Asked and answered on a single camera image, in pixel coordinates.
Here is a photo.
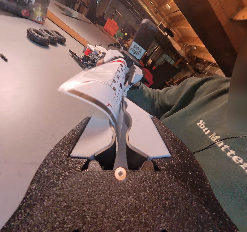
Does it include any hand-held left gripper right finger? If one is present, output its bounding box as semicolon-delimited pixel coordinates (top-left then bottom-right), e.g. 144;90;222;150
122;97;171;159

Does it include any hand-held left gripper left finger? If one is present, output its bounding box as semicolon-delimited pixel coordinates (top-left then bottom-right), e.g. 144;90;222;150
70;116;116;158

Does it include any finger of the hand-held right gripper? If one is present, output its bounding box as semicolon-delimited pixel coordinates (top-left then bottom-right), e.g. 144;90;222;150
127;65;144;86
104;50;125;63

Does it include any sticker sheet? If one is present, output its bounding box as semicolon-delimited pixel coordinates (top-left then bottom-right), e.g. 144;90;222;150
58;60;128;152

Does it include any partly built lego truck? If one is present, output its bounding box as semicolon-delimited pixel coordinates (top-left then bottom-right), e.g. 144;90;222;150
69;43;108;70

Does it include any black lego tire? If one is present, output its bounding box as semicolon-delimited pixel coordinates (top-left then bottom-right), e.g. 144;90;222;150
26;28;50;47
51;30;66;44
39;28;58;45

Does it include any lego set box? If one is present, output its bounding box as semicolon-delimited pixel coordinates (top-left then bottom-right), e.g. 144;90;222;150
0;0;51;25

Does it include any black drawstring cord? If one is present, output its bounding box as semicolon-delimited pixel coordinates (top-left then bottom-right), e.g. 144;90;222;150
193;135;247;154

